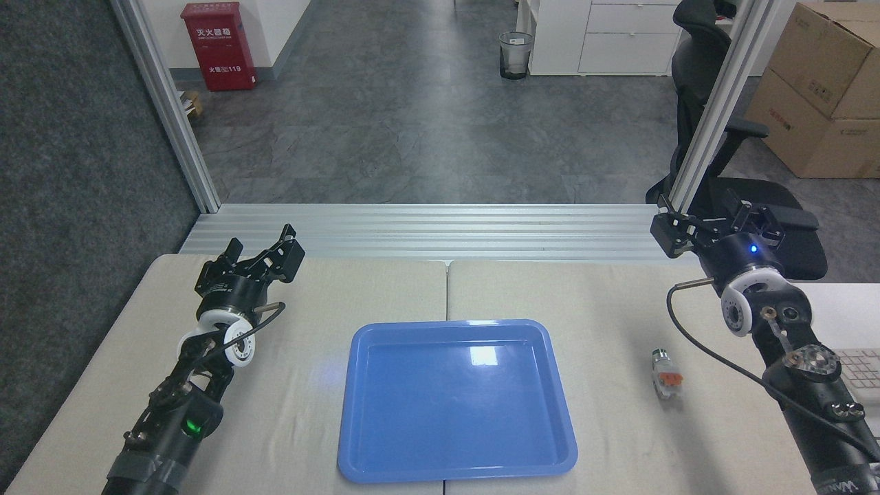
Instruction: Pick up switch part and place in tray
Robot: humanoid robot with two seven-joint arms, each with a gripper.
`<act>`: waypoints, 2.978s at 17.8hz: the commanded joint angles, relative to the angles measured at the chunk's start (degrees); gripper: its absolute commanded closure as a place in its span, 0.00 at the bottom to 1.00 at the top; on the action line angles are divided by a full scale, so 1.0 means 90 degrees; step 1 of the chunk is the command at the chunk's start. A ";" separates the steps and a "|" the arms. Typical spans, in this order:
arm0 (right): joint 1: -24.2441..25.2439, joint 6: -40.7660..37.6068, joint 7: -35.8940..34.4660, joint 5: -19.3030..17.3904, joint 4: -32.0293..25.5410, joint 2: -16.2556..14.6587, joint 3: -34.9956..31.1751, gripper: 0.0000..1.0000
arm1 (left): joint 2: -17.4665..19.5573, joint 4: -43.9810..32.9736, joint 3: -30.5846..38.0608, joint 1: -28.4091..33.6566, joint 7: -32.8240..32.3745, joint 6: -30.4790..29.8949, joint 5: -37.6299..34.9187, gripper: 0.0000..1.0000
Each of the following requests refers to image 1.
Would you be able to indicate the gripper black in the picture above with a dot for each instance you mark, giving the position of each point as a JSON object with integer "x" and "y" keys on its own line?
{"x": 234, "y": 294}
{"x": 739, "y": 256}

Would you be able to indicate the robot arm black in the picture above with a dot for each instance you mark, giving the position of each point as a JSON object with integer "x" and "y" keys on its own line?
{"x": 818, "y": 405}
{"x": 172, "y": 433}

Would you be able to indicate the blue plastic tray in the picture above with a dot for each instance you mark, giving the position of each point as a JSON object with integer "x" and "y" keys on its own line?
{"x": 454, "y": 405}

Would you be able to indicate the brown cardboard box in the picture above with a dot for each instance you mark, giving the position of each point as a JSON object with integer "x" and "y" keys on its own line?
{"x": 825, "y": 55}
{"x": 804, "y": 137}

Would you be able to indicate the beige table cloth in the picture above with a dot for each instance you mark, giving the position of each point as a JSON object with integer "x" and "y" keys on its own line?
{"x": 619, "y": 323}
{"x": 289, "y": 385}

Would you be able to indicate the black office chair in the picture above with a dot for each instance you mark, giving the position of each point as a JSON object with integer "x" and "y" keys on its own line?
{"x": 694, "y": 75}

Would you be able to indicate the small open cardboard box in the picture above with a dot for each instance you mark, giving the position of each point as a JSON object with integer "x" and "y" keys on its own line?
{"x": 191, "y": 103}

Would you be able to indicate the white computer keyboard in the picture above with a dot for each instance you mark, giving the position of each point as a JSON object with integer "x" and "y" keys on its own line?
{"x": 865, "y": 371}

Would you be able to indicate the white drawer cabinet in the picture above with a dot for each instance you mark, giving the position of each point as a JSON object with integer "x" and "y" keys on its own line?
{"x": 619, "y": 41}

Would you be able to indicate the red fire extinguisher box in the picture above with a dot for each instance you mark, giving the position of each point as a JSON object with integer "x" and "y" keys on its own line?
{"x": 218, "y": 48}

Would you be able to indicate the silver aluminium post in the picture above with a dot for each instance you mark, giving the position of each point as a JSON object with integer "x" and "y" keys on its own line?
{"x": 172, "y": 110}
{"x": 722, "y": 103}

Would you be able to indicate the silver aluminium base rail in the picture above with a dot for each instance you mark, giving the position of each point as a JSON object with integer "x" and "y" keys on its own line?
{"x": 440, "y": 234}

